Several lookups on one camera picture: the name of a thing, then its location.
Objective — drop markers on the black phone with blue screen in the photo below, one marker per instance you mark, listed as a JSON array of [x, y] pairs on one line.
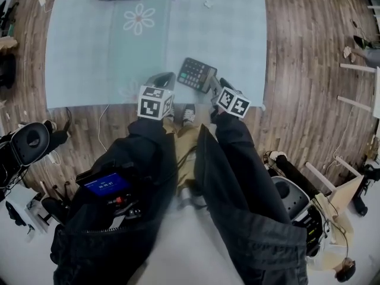
[[105, 184]]

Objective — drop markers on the white side table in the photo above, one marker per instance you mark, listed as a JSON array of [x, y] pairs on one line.
[[377, 93]]

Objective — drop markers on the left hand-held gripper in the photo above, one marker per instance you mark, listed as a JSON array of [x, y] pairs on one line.
[[154, 102]]

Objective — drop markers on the person's dark jacket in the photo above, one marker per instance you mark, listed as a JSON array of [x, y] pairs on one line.
[[98, 248]]

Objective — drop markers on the person's shoe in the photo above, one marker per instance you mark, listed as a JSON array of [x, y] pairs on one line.
[[170, 116], [188, 114]]

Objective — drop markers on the person's right shoe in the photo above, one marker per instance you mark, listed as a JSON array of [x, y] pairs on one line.
[[188, 114]]

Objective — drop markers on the light blue floral tablecloth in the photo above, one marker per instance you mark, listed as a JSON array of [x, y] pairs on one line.
[[118, 55]]

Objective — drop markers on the white charger plug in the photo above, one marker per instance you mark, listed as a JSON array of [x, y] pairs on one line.
[[42, 1]]

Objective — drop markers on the person's left shoe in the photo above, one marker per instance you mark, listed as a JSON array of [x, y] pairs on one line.
[[170, 116]]

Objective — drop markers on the person's white shirt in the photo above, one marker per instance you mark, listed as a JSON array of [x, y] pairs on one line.
[[190, 248]]

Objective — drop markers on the person's right forearm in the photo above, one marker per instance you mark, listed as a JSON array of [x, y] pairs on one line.
[[234, 147]]

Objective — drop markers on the small white table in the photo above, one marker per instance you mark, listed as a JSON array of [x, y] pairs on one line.
[[17, 206]]

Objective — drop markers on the person's left forearm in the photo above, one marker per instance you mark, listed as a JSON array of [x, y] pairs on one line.
[[148, 141]]

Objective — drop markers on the light wooden board table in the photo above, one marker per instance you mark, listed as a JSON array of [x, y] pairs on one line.
[[347, 188]]

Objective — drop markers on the white power strip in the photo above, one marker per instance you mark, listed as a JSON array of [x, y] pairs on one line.
[[53, 158]]

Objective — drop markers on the cardboard box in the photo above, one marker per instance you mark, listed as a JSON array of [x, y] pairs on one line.
[[7, 41]]

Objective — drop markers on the black green bag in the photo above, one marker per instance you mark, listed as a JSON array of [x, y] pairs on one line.
[[362, 42]]

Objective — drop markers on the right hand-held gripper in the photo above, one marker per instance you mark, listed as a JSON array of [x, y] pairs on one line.
[[233, 102]]

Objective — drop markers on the person's khaki trousers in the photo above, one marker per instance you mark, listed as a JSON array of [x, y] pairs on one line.
[[185, 147]]

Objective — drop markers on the black calculator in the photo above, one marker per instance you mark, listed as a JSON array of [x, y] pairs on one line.
[[194, 74]]

